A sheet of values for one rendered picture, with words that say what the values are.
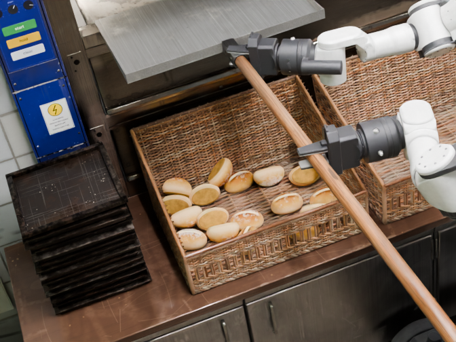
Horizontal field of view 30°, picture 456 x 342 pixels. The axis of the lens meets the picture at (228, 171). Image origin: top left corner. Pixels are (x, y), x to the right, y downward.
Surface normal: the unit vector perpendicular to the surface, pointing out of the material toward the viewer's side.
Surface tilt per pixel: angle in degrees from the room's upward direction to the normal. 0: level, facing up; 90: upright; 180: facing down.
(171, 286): 0
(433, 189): 100
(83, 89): 90
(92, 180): 0
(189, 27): 0
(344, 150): 90
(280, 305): 90
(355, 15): 70
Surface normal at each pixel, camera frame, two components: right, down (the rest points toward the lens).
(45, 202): -0.14, -0.76
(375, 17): 0.26, 0.28
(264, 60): -0.25, 0.65
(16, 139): 0.33, 0.57
